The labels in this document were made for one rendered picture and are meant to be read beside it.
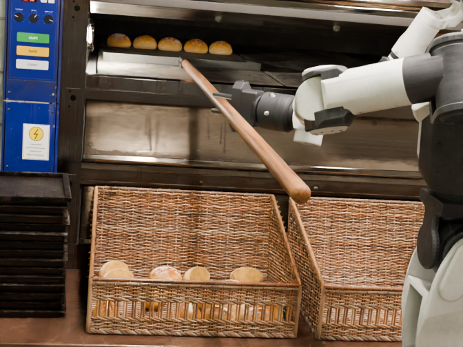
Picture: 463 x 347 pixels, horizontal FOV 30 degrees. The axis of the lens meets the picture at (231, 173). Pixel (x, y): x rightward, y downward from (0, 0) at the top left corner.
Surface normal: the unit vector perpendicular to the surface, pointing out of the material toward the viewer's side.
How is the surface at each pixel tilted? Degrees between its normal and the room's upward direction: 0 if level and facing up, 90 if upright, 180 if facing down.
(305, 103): 89
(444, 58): 78
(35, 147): 90
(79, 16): 90
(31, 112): 90
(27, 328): 0
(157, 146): 70
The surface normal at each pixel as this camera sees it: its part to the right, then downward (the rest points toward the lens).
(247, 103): -0.46, 0.15
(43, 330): 0.08, -0.97
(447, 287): 0.13, 0.23
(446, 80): -0.73, -0.12
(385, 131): 0.16, -0.11
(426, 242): -0.99, -0.05
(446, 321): 0.19, 0.61
